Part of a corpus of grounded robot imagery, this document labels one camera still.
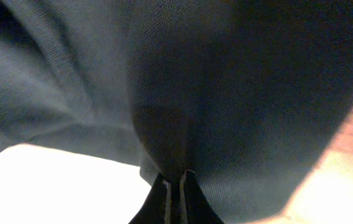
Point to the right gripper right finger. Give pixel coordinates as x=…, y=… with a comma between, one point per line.
x=194, y=207

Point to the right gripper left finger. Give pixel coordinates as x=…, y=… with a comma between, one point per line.
x=156, y=209

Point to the black polo shirt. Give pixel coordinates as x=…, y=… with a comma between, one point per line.
x=247, y=94

